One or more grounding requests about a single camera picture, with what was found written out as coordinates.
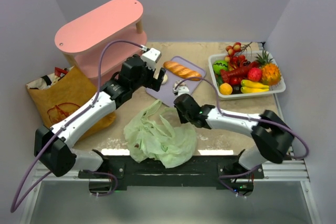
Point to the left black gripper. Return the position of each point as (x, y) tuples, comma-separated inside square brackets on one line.
[(153, 80)]

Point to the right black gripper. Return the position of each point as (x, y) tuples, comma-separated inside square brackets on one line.
[(180, 100)]

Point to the plain white donut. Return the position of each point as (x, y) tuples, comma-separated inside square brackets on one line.
[(165, 78)]

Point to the chocolate drizzled white donut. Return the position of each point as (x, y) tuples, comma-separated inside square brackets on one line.
[(178, 84)]

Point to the toy baguette bread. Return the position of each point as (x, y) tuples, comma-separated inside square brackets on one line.
[(181, 71)]

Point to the light green plastic bag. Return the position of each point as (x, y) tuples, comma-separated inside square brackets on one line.
[(156, 133)]

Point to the red Chuba chips bag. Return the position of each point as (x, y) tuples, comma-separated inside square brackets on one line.
[(59, 72)]

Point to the brown Trader Joe's bag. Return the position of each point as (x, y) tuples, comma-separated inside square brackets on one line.
[(56, 98)]

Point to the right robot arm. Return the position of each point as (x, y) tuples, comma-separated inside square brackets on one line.
[(270, 134)]

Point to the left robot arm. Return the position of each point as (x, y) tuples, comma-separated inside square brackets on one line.
[(54, 145)]

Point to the toy orange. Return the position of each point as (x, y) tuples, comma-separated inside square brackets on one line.
[(225, 89)]

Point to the dark purple toy plum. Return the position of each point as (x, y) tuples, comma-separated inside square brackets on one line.
[(236, 89)]

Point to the green toy watermelon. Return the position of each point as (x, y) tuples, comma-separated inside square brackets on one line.
[(219, 65)]

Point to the red toy apple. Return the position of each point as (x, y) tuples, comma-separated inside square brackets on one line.
[(235, 81)]

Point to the lower yellow toy banana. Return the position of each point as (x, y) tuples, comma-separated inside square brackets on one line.
[(253, 90)]

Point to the yellow toy banana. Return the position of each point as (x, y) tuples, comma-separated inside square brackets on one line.
[(253, 90), (251, 84)]

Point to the upper yellow toy banana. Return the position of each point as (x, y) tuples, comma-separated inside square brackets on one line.
[(251, 84)]

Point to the pink two-tier shelf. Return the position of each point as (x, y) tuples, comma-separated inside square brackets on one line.
[(99, 41)]

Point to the red toy lobster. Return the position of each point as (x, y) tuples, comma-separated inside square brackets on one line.
[(239, 72)]

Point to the red toy pomegranate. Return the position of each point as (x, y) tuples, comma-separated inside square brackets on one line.
[(255, 74)]

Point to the red yellow berry sprig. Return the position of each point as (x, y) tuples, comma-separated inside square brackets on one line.
[(237, 52)]

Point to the toy pineapple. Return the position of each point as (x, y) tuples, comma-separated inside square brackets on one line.
[(271, 74)]

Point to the white plastic basket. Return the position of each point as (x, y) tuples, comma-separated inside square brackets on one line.
[(278, 88)]

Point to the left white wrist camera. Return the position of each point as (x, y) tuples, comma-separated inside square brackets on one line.
[(150, 56)]

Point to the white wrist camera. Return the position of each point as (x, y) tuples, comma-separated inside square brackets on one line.
[(182, 90), (150, 56)]

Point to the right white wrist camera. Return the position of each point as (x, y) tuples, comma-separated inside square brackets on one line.
[(182, 90)]

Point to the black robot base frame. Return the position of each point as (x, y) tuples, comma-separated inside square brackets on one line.
[(220, 172)]

